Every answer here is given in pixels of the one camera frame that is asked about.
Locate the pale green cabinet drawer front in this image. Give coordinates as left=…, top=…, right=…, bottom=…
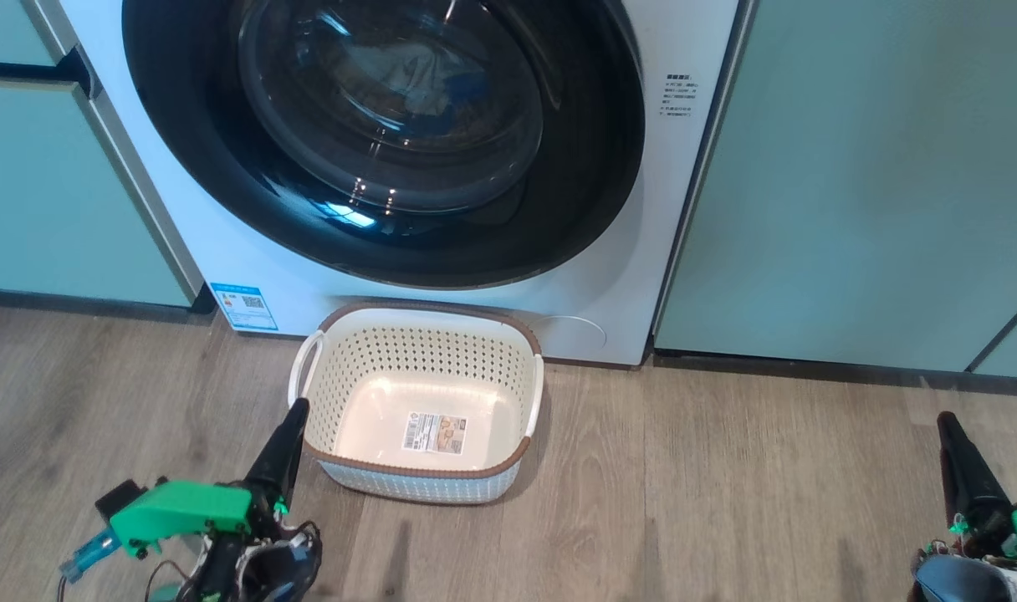
left=0, top=0, right=62, bottom=68

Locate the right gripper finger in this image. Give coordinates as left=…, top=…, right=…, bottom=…
left=937, top=411, right=1013, bottom=536

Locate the pale green cabinet door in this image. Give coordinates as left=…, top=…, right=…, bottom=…
left=0, top=79, right=196, bottom=308
left=655, top=0, right=1017, bottom=375

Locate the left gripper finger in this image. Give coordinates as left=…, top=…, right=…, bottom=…
left=245, top=397, right=310, bottom=511

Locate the cream and blue garment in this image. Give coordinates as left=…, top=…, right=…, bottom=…
left=341, top=38, right=476, bottom=118

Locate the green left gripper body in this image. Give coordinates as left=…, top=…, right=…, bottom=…
left=110, top=480, right=317, bottom=569

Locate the blue energy label sticker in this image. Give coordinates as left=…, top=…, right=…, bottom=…
left=210, top=283, right=279, bottom=333

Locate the dark round washer door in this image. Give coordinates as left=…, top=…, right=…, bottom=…
left=122, top=0, right=646, bottom=291

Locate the basket product label sticker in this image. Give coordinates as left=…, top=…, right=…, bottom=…
left=402, top=411, right=468, bottom=455

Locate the white perforated laundry basket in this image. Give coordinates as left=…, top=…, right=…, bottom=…
left=288, top=303, right=545, bottom=505

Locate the white front-load washing machine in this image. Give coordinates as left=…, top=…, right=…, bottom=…
left=57, top=0, right=756, bottom=367

